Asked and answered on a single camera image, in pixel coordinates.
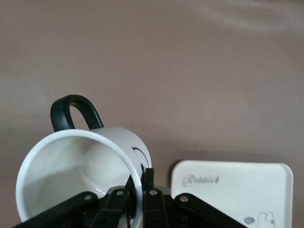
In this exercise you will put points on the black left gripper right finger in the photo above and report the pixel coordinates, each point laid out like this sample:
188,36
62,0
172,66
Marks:
154,209

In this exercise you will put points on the brown table cover sheet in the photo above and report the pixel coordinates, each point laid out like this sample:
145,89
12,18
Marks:
152,71

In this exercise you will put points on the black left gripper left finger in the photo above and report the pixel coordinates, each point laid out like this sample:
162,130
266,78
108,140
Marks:
71,211

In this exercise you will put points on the cream tray with rabbit print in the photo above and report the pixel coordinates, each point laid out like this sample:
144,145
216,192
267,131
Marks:
237,185

